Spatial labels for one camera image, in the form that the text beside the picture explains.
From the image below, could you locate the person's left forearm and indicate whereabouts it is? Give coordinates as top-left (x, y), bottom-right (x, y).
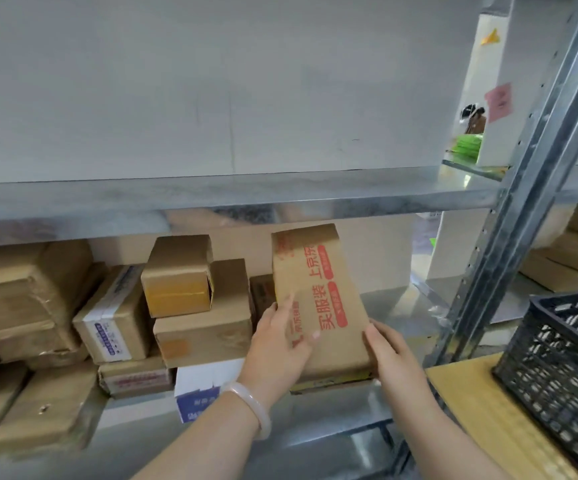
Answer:
top-left (128, 407), bottom-right (265, 480)

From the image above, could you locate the person's right forearm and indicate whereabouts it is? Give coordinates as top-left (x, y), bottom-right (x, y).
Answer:
top-left (381, 389), bottom-right (512, 480)

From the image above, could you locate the black plastic crate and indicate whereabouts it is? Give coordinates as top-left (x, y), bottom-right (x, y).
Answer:
top-left (492, 288), bottom-right (578, 478)

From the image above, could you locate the red-printed brown cardboard box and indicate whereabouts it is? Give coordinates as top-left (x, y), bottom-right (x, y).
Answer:
top-left (270, 223), bottom-right (376, 383)

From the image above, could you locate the person's left hand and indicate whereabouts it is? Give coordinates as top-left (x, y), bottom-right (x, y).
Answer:
top-left (236, 293), bottom-right (322, 411)

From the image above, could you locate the white jade bracelet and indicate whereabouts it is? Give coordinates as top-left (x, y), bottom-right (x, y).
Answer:
top-left (218, 381), bottom-right (274, 441)

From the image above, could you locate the stack of cardboard boxes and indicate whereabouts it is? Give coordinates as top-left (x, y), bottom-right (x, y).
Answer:
top-left (518, 202), bottom-right (578, 294)
top-left (0, 234), bottom-right (378, 455)

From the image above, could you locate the white foam board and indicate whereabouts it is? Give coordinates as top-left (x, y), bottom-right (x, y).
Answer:
top-left (0, 0), bottom-right (476, 185)
top-left (476, 0), bottom-right (578, 168)

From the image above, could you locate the person's right hand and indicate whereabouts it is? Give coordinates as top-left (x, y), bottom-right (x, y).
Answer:
top-left (362, 318), bottom-right (436, 413)

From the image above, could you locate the green packet pile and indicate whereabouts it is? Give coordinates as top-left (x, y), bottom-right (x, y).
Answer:
top-left (450, 133), bottom-right (486, 167)

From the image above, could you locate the white blue box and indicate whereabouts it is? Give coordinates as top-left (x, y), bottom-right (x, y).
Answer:
top-left (174, 358), bottom-right (248, 425)

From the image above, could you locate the metal shelving rack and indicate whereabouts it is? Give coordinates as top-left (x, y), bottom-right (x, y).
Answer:
top-left (0, 0), bottom-right (578, 480)

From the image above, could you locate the yellow wooden table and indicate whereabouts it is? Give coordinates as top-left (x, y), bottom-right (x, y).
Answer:
top-left (426, 352), bottom-right (578, 480)

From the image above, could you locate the pink sticky note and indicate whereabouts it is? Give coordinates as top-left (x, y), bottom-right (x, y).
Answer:
top-left (484, 82), bottom-right (514, 123)

